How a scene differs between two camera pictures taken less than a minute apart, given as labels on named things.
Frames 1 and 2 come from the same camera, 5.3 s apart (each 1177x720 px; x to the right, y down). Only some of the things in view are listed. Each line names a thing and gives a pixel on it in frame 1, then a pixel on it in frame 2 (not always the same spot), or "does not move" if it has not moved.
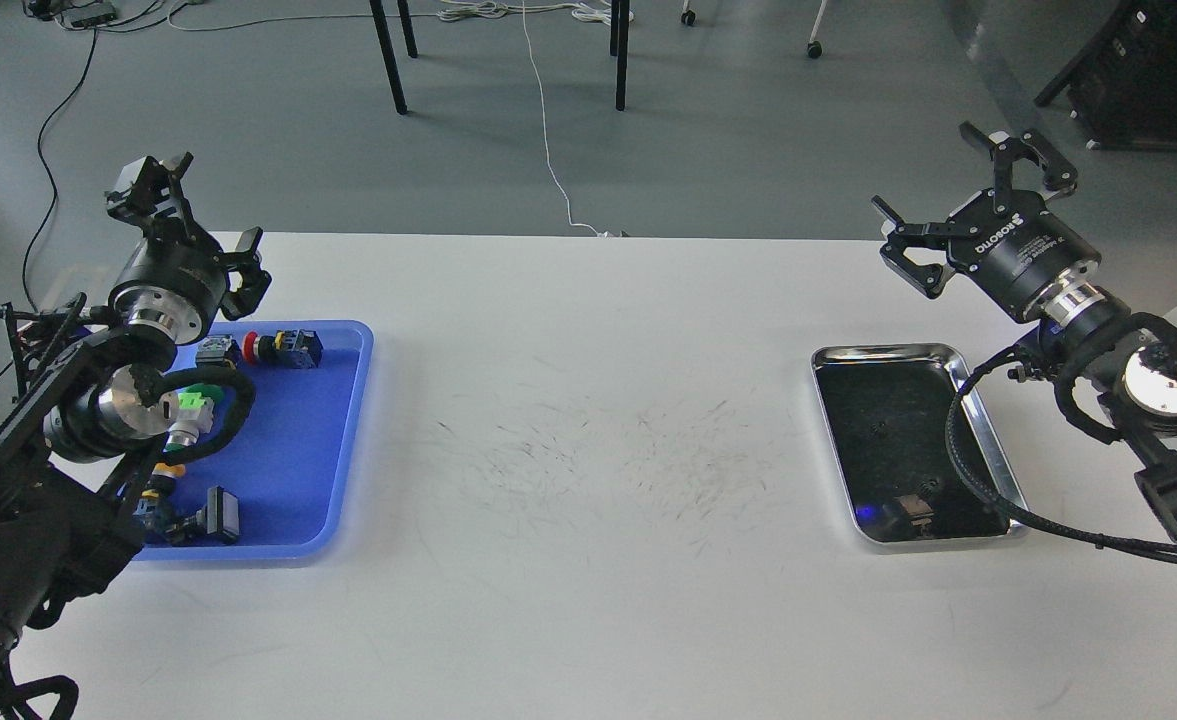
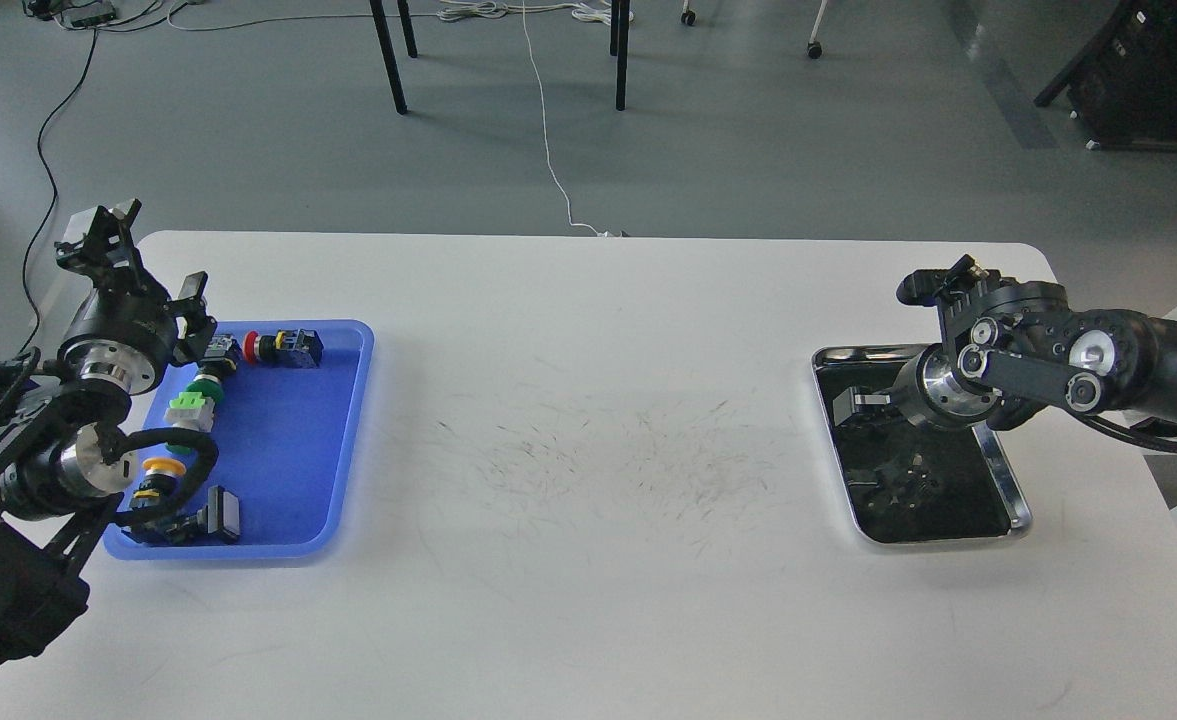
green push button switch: (195, 415) does not move
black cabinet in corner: (1153, 75) does not move
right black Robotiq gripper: (1004, 244) -> (910, 397)
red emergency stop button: (298, 349) does not move
